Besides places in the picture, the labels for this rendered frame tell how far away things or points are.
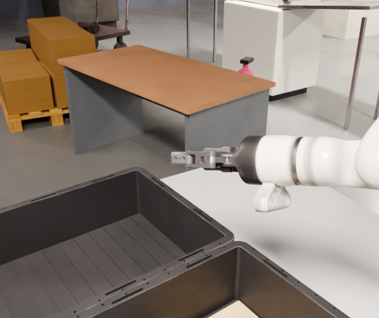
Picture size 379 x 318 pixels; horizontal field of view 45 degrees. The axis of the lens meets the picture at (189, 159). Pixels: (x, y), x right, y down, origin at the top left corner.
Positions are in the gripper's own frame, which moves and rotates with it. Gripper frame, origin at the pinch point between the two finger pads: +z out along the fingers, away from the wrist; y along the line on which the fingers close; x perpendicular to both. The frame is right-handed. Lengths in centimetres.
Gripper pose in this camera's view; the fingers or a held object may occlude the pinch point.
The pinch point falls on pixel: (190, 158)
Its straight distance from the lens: 76.2
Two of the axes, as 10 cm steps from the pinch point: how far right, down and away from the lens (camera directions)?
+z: -8.1, -0.2, 5.8
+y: -5.8, 0.0, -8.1
